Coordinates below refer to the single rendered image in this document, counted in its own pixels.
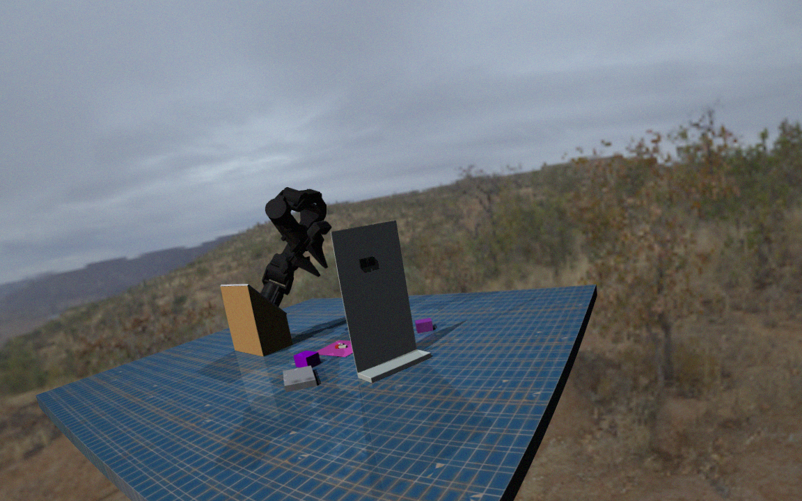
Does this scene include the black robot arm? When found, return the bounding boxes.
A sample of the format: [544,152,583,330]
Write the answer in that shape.
[261,187,327,306]

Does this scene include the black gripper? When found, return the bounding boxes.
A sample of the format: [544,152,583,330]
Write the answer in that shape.
[280,221,331,277]

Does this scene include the pink flat square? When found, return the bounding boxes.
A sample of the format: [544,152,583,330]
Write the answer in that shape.
[317,340,353,357]

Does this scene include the purple cube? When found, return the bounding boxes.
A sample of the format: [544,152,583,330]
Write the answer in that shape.
[415,318,433,333]
[294,351,321,368]

